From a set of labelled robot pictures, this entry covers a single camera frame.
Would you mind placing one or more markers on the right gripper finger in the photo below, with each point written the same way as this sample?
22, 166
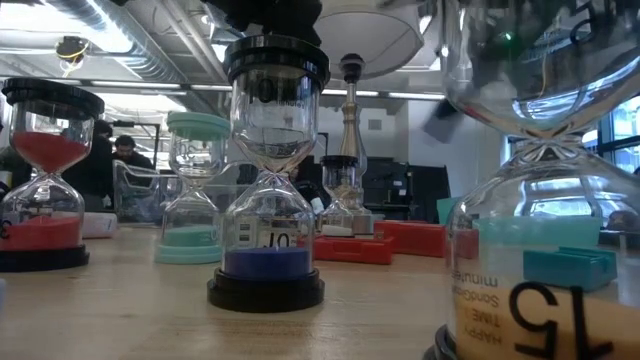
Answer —
442, 122

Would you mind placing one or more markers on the clear plastic bin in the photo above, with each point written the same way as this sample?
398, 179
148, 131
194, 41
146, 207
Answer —
135, 200

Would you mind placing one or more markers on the white sand hourglass black caps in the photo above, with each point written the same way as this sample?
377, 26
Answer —
339, 161

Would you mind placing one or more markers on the teal digital timer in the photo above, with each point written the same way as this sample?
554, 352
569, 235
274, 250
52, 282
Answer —
565, 270

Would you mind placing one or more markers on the window with dark frame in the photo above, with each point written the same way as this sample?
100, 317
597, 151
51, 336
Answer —
625, 150

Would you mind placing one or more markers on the blue sand hourglass black caps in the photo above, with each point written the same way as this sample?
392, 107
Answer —
267, 262

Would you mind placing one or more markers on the white shade silver table lamp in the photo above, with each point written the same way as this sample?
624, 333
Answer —
367, 35

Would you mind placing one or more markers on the red sand hourglass black caps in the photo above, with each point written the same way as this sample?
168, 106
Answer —
47, 150

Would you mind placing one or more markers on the grey wall vent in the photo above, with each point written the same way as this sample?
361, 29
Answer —
375, 125

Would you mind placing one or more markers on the orange sand hourglass black caps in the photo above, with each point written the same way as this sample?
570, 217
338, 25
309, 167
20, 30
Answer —
500, 325

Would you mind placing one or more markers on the person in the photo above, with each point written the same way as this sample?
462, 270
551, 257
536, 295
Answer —
95, 170
125, 147

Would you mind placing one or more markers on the red block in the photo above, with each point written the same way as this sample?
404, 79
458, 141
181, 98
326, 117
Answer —
410, 237

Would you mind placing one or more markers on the teal translucent plastic bin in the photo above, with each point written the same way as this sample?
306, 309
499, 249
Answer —
447, 210

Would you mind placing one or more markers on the mint green hourglass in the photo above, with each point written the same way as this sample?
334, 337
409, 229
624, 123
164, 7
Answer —
192, 245

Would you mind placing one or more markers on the long ceiling light strip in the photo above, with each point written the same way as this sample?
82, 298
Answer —
415, 95

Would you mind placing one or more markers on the black cabinet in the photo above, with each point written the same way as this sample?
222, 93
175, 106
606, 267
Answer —
405, 190

